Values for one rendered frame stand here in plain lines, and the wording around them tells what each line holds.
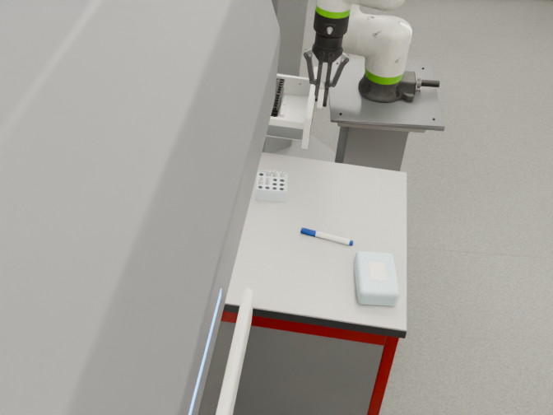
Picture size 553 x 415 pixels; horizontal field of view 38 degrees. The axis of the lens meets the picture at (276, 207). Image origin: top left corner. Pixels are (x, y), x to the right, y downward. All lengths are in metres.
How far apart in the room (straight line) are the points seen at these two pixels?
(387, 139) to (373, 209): 0.52
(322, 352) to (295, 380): 0.13
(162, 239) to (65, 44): 0.21
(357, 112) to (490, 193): 1.26
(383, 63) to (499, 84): 2.04
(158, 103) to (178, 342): 0.25
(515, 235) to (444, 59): 1.48
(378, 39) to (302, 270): 0.85
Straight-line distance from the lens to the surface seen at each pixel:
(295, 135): 2.29
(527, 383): 2.95
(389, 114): 2.59
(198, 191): 0.88
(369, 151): 2.71
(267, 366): 2.06
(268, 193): 2.17
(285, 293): 1.93
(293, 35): 3.35
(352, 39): 2.55
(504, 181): 3.80
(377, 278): 1.94
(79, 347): 0.63
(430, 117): 2.61
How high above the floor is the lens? 2.12
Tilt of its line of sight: 39 degrees down
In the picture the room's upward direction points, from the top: 6 degrees clockwise
